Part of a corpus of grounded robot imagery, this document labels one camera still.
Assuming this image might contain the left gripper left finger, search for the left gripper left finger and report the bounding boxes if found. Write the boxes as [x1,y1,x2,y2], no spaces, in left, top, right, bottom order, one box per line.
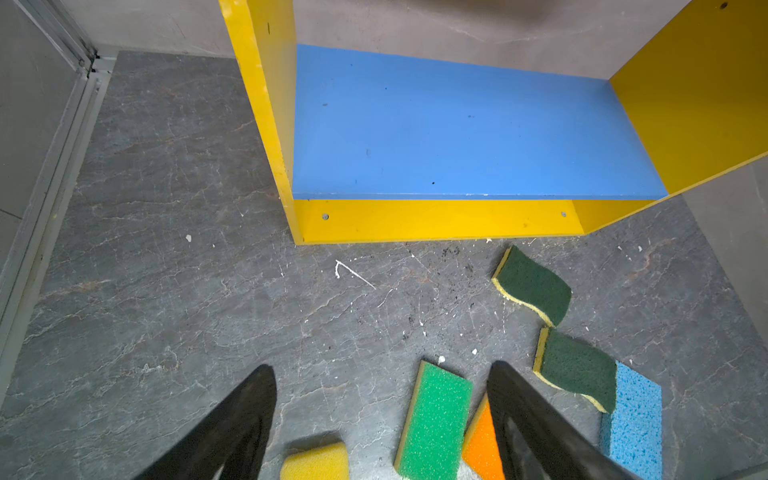
[137,364,277,479]

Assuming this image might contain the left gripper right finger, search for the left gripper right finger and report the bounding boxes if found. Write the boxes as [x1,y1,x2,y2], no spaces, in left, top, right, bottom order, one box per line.
[486,360,636,479]

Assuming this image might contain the dark green sponge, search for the dark green sponge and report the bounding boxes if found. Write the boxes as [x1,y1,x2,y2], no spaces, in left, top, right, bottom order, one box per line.
[491,246,572,328]
[533,327,617,414]

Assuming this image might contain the bright green sponge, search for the bright green sponge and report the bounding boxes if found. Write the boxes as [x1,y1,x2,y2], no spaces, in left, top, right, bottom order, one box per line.
[394,361,473,479]

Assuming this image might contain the yellow shelf pink blue boards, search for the yellow shelf pink blue boards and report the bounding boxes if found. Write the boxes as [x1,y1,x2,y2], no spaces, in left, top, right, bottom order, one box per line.
[220,1,767,245]

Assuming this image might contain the orange sponge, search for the orange sponge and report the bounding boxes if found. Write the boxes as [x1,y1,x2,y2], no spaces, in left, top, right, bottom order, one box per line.
[462,394,505,480]

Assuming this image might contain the blue sponge right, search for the blue sponge right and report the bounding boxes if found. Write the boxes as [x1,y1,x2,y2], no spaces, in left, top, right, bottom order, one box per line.
[599,362,663,479]

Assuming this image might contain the yellow sponge front left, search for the yellow sponge front left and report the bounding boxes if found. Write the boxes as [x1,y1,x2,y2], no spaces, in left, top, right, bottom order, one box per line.
[280,442,350,480]

